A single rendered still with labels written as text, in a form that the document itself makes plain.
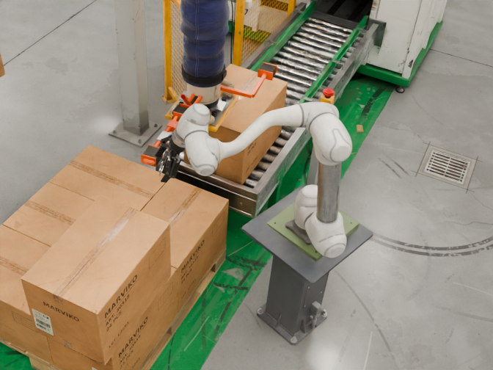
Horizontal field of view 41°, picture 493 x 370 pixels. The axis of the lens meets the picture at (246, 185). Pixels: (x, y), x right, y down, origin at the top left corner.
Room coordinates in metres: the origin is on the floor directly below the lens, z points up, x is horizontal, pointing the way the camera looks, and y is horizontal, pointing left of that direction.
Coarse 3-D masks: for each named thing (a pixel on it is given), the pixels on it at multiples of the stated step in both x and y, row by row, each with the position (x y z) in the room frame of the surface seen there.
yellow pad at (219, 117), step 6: (222, 96) 2.95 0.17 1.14; (234, 96) 2.96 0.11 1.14; (228, 102) 2.90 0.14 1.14; (234, 102) 2.92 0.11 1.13; (228, 108) 2.85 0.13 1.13; (210, 114) 2.78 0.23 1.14; (216, 114) 2.77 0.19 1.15; (222, 114) 2.79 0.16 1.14; (216, 120) 2.73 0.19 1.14; (222, 120) 2.75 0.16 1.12; (210, 126) 2.68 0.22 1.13; (216, 126) 2.69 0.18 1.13
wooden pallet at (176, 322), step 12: (216, 264) 2.64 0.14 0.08; (204, 276) 2.49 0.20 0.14; (204, 288) 2.49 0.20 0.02; (192, 300) 2.39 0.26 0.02; (180, 312) 2.23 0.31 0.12; (168, 336) 2.13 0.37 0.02; (12, 348) 1.91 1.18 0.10; (156, 348) 2.04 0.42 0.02; (36, 360) 1.85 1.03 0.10; (144, 360) 1.88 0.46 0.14
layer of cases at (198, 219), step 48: (48, 192) 2.68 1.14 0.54; (96, 192) 2.71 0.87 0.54; (144, 192) 2.75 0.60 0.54; (192, 192) 2.79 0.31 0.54; (0, 240) 2.29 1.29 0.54; (48, 240) 2.32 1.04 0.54; (192, 240) 2.41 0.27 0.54; (0, 288) 1.98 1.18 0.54; (192, 288) 2.36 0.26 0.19; (0, 336) 1.94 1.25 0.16; (144, 336) 1.90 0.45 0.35
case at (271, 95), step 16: (240, 80) 3.40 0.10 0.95; (256, 80) 3.41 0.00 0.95; (272, 80) 3.43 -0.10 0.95; (240, 96) 3.23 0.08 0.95; (256, 96) 3.24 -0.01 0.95; (272, 96) 3.26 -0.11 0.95; (240, 112) 3.07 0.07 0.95; (256, 112) 3.08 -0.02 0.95; (224, 128) 2.92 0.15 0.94; (240, 128) 2.92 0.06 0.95; (272, 128) 3.26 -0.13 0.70; (256, 144) 3.03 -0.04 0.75; (224, 160) 2.92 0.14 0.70; (240, 160) 2.88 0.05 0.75; (256, 160) 3.06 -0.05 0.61; (224, 176) 2.91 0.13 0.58; (240, 176) 2.88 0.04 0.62
